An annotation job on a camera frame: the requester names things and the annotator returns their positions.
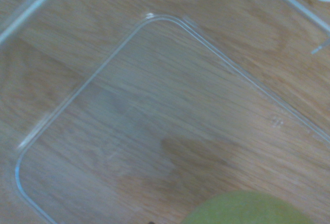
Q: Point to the green apple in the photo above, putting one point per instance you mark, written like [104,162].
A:
[247,208]

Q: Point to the clear plastic container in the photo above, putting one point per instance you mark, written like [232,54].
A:
[165,100]

